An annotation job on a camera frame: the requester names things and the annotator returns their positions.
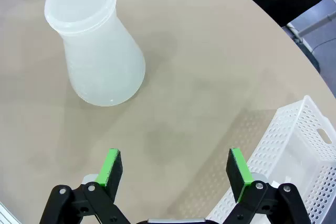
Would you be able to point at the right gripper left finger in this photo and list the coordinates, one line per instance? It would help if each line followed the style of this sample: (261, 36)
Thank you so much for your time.
(105, 195)

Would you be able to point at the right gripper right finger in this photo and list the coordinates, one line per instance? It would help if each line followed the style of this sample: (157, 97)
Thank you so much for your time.
(244, 195)

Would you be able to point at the translucent plastic conical flask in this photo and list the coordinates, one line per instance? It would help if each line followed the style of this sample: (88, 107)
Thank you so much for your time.
(105, 72)

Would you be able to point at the white perforated plastic basket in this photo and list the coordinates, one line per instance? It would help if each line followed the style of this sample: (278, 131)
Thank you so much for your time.
(288, 142)

